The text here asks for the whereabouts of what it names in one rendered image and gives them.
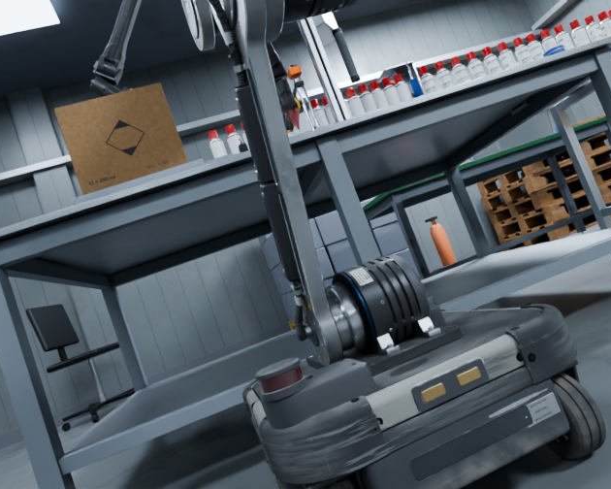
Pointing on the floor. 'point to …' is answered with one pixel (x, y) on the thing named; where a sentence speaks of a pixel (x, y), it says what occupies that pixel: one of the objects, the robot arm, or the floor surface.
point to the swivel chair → (49, 340)
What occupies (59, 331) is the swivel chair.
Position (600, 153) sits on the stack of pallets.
